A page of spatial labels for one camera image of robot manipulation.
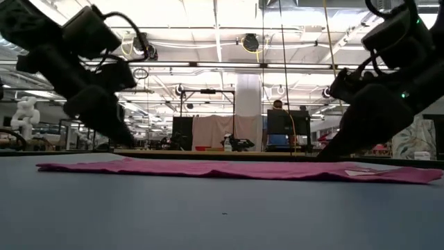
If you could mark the white floral cloth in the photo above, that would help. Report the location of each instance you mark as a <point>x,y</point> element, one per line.
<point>416,139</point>

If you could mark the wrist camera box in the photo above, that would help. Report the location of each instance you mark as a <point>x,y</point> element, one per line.
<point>350,85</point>
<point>116,76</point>

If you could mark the white spray bottle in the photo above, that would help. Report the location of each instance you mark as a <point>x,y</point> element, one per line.
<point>227,144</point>

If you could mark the long ceiling light bar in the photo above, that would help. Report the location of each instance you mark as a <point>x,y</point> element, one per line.
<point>225,64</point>

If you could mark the dark cabinet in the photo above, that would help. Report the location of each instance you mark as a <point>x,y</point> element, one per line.
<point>437,139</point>

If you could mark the black monitor on stand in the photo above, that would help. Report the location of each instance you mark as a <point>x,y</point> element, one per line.
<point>288,121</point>

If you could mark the black panel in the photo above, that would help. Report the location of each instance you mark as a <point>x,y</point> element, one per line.
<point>182,132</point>

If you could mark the small black robot arm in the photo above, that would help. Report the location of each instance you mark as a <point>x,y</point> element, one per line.
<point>243,143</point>

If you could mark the person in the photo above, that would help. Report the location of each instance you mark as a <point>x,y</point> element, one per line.
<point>277,104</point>

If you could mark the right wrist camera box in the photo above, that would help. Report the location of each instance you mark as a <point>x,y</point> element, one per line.
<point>350,85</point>

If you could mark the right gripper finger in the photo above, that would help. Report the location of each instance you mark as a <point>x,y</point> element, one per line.
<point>378,114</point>

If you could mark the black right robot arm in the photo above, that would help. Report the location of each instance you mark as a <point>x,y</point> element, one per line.
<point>399,38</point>

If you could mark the white pillar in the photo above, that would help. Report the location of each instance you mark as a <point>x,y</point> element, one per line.
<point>248,93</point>

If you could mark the white robot figure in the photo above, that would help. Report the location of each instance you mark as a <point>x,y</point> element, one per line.
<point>26,111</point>

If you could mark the pink towel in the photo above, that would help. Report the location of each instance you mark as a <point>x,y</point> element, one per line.
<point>225,170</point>

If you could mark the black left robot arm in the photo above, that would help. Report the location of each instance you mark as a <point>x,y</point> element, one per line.
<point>27,24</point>

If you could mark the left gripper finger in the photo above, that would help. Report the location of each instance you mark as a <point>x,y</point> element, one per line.
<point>97,111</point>

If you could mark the red bin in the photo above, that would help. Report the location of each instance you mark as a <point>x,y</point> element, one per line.
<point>202,148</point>

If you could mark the white plastic container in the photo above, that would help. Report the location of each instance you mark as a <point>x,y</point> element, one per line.
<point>422,156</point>

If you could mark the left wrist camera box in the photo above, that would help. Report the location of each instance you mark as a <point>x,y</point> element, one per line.
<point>116,76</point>

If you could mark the beige curtain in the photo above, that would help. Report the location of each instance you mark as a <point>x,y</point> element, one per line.
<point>211,132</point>

